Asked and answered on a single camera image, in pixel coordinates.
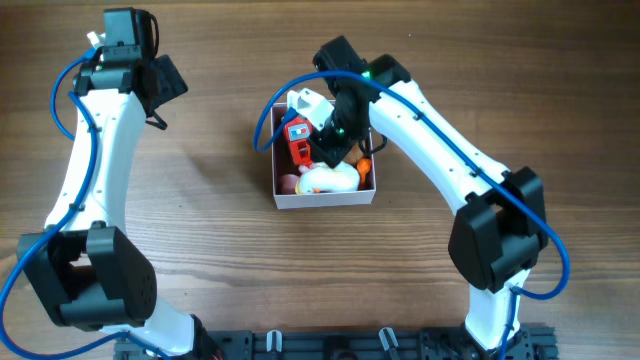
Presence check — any red toy truck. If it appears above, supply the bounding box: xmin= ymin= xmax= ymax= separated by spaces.
xmin=284 ymin=116 xmax=314 ymax=166

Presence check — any white plush duck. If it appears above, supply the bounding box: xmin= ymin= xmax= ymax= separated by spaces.
xmin=294 ymin=158 xmax=373 ymax=195

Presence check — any pink plush pig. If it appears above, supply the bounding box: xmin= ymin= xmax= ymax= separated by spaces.
xmin=279 ymin=174 xmax=300 ymax=195

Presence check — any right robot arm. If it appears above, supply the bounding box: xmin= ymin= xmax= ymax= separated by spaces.
xmin=311 ymin=36 xmax=548 ymax=356

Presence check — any brown plush toy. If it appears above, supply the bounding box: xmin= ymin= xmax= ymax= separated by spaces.
xmin=343 ymin=144 xmax=368 ymax=167

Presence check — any white cardboard box pink inside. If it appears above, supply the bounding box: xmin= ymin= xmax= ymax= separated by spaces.
xmin=270 ymin=103 xmax=377 ymax=210

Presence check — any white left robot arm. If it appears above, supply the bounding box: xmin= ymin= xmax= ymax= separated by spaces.
xmin=16 ymin=8 xmax=198 ymax=359

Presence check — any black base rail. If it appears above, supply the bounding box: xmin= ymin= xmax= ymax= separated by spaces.
xmin=113 ymin=325 xmax=560 ymax=360

